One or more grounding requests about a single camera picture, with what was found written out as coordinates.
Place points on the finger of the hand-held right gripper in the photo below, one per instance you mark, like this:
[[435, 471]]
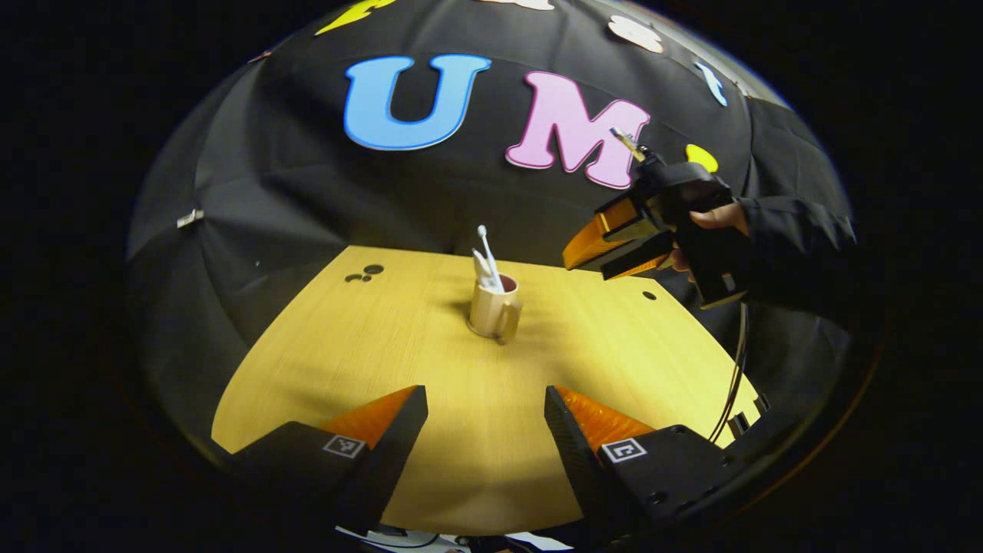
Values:
[[595, 238], [637, 253]]

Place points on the black backdrop cloth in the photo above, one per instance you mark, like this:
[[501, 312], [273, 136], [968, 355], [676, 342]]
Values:
[[307, 192]]

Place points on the white toothpaste tube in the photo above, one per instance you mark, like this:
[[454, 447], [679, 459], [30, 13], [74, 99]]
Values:
[[482, 269]]

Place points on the wooden desktop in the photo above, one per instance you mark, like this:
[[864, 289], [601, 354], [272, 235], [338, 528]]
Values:
[[384, 338]]

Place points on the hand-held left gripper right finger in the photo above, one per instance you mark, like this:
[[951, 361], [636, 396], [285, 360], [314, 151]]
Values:
[[572, 453]]

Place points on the light blue toothbrush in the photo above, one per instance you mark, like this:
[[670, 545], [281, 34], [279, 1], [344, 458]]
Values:
[[488, 253]]

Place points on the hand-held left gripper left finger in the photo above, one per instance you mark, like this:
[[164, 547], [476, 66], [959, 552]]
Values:
[[395, 453]]

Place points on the beige cup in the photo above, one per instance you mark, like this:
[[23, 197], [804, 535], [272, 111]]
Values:
[[485, 311]]

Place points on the white clip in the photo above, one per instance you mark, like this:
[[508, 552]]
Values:
[[190, 218]]

